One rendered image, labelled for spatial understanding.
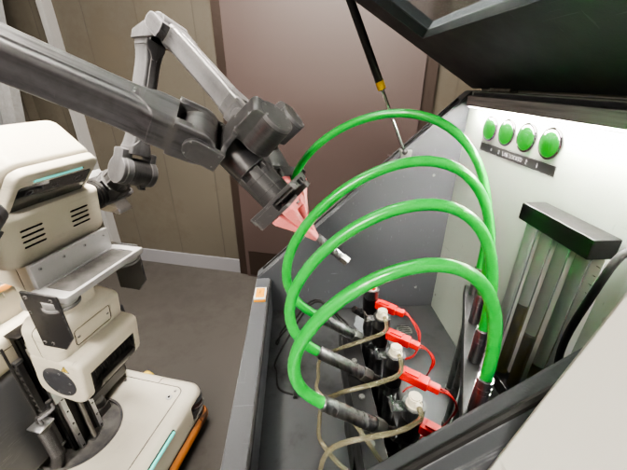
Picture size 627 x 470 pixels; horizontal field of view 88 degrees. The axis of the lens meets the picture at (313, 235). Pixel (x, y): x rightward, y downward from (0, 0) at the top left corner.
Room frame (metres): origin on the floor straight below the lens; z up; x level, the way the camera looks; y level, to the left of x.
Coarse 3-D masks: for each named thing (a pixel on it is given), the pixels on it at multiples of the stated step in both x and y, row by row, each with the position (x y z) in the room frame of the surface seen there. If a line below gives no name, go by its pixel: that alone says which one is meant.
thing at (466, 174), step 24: (384, 168) 0.42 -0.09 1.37; (456, 168) 0.42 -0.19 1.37; (336, 192) 0.42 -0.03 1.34; (480, 192) 0.42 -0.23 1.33; (312, 216) 0.41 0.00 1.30; (288, 264) 0.41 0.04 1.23; (288, 288) 0.41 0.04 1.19; (312, 312) 0.41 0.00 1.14; (480, 312) 0.42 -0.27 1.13; (360, 336) 0.42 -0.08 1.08
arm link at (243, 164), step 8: (232, 144) 0.50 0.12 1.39; (240, 144) 0.51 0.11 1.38; (232, 152) 0.50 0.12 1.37; (240, 152) 0.50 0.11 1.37; (248, 152) 0.51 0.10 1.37; (224, 160) 0.50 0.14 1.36; (232, 160) 0.50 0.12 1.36; (240, 160) 0.50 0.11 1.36; (248, 160) 0.50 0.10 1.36; (256, 160) 0.50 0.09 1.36; (224, 168) 0.51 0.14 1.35; (232, 168) 0.50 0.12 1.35; (240, 168) 0.49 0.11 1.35; (248, 168) 0.49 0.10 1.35; (232, 176) 0.51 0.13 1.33; (240, 176) 0.49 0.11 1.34; (248, 176) 0.50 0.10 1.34
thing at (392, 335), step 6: (390, 330) 0.42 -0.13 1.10; (396, 330) 0.41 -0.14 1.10; (390, 336) 0.41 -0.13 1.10; (396, 336) 0.40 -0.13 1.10; (402, 336) 0.40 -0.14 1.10; (408, 336) 0.40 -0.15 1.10; (396, 342) 0.40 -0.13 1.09; (402, 342) 0.39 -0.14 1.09; (408, 342) 0.39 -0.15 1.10; (414, 342) 0.39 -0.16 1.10; (414, 348) 0.38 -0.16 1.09
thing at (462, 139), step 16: (384, 112) 0.57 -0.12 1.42; (400, 112) 0.57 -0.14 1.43; (416, 112) 0.56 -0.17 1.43; (336, 128) 0.60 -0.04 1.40; (448, 128) 0.54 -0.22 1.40; (320, 144) 0.61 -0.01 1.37; (464, 144) 0.53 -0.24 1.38; (304, 160) 0.62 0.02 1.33; (480, 160) 0.52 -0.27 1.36; (480, 176) 0.52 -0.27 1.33; (480, 256) 0.51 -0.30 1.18
